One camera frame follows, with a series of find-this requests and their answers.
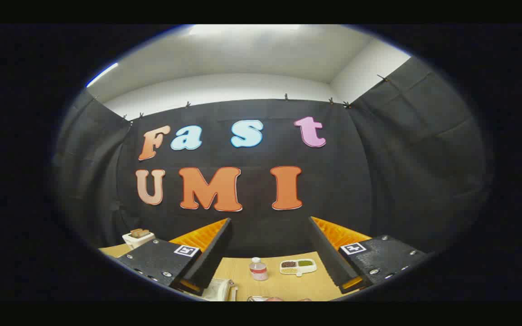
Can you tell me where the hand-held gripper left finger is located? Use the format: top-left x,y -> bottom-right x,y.
115,218 -> 232,296

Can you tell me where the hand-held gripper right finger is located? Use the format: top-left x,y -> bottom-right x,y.
307,216 -> 430,295

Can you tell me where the white wire dish rack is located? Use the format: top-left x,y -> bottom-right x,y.
200,278 -> 238,302

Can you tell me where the white divided tray with beans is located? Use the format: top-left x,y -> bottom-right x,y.
280,259 -> 317,277

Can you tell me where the clear bottle with red label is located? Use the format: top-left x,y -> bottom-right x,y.
249,257 -> 269,282

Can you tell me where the white toaster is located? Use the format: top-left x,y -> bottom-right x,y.
122,229 -> 156,249

